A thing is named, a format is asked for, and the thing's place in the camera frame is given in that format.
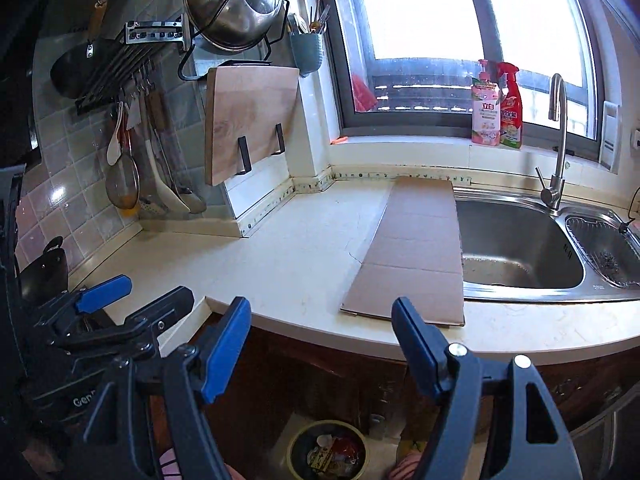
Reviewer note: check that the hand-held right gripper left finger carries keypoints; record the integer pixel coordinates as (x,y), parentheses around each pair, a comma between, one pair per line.
(227,350)

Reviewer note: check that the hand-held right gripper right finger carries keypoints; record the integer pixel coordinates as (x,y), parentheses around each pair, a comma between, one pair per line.
(415,350)

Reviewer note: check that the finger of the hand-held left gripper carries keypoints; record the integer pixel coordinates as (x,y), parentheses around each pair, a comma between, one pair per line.
(102,292)
(165,307)

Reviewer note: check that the round trash bin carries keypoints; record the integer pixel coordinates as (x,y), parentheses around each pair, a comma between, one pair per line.
(295,460)

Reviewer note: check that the black pot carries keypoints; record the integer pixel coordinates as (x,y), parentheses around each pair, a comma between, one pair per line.
(45,275)

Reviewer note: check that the dark wooden cabinet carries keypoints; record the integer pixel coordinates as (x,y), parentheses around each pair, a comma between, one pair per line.
(325,370)

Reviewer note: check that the steel slotted spatula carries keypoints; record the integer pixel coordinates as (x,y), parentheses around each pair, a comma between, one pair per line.
(152,206)

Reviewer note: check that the brown cardboard sheet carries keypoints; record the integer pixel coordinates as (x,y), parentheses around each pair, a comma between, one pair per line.
(415,240)

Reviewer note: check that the steel skimmer ladle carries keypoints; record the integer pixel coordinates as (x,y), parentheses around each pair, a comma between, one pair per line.
(122,182)

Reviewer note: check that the white plastic ladle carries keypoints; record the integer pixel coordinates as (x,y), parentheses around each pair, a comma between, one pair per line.
(170,195)

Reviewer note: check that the white rice spoon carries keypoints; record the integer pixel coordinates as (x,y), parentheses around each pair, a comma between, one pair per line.
(114,147)

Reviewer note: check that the stainless steel sink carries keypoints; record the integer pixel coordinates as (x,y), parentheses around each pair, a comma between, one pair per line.
(520,240)

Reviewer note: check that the wooden cutting board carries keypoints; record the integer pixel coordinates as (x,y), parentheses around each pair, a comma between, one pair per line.
(250,115)

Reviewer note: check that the steel sink strainer basket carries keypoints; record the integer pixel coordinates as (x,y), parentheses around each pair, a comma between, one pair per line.
(605,255)

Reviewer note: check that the steel faucet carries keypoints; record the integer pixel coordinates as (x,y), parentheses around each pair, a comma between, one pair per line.
(555,190)

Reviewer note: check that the black frying pan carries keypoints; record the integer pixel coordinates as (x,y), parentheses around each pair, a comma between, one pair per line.
(70,72)

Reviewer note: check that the orange sticker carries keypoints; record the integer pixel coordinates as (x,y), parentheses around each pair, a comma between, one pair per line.
(340,140)

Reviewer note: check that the red spray bottle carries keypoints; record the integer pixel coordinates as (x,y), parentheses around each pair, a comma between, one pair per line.
(511,120)

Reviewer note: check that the red cloth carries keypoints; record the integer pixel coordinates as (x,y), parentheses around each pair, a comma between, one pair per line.
(364,95)

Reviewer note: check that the steel knife holder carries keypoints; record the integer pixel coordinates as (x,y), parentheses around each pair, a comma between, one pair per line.
(155,32)

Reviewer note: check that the white plastic box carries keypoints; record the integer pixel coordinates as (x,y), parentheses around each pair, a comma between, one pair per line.
(609,135)

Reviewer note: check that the blue-grey utensil holder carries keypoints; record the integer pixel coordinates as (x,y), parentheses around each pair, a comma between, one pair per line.
(307,55)

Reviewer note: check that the steel pot lid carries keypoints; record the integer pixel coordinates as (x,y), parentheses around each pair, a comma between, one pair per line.
(225,10)

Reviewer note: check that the bundle of chopsticks and spoons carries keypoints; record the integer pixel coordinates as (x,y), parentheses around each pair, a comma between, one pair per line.
(315,22)

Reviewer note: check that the grey framed window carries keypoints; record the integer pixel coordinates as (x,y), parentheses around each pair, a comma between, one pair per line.
(425,10)

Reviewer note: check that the black slatted wall rack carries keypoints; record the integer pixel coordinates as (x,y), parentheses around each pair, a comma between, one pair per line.
(110,77)

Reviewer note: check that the white wall outlet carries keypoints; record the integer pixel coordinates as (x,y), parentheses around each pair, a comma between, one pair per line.
(636,139)

